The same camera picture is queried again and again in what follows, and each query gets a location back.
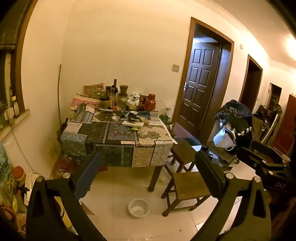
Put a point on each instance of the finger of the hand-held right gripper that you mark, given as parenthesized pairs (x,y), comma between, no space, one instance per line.
(268,153)
(252,160)

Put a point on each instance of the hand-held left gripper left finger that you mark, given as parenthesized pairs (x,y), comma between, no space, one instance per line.
(89,176)

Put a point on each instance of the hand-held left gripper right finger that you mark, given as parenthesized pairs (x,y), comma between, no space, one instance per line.
(208,169)

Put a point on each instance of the white plastic bucket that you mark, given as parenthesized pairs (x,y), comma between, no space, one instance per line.
(138,209)

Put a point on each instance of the green plastic wrapper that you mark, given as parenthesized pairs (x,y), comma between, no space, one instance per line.
(136,128)

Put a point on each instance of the black bag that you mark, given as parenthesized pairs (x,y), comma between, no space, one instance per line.
(135,118)

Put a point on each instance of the wooden stool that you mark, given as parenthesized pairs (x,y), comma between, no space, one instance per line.
(187,185)
(183,151)

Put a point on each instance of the reddish brown door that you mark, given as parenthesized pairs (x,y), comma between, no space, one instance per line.
(285,125)

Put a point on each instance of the white plastic bag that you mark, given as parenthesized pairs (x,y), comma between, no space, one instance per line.
(223,139)

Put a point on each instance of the table with patchwork cloth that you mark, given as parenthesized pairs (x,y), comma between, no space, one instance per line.
(115,141)

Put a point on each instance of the pile of dark clothes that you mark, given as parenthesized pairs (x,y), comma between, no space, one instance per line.
(238,115)

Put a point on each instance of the crumpled paper ball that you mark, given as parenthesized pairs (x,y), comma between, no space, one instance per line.
(142,134)

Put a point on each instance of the bottle with orange cap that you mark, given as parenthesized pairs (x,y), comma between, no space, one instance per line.
(19,175)

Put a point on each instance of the pink folded cloth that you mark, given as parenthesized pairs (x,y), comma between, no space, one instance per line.
(81,102)

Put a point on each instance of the white bowl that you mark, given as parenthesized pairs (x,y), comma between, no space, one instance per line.
(131,113)

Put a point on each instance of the large glass jar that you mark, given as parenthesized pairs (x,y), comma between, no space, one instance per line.
(121,103)

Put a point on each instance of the dark brown panel door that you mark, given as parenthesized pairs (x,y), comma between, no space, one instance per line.
(198,88)

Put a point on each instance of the patterned cushion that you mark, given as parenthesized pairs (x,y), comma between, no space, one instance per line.
(93,90)

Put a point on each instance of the red thermos jug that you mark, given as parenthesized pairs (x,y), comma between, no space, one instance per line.
(150,103)

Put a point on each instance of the thin wooden stick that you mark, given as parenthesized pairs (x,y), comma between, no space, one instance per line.
(59,92)

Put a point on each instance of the brown sauce bottle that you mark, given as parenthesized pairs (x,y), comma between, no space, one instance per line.
(141,102)

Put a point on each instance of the clear plastic wrap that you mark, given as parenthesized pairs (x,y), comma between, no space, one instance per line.
(135,97)

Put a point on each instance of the dark wine bottle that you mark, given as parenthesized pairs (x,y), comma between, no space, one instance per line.
(115,88)

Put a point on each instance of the brown ceramic vase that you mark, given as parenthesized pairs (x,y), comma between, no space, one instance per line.
(123,90)

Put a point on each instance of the bottle with white label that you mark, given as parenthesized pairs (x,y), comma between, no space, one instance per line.
(15,107)

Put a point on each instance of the brown doorway frame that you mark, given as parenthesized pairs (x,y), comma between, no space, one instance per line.
(259,78)

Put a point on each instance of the brown door frame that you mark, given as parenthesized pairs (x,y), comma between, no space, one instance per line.
(227,69)

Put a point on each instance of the wall light switch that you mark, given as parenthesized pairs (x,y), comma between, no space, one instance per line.
(175,68)

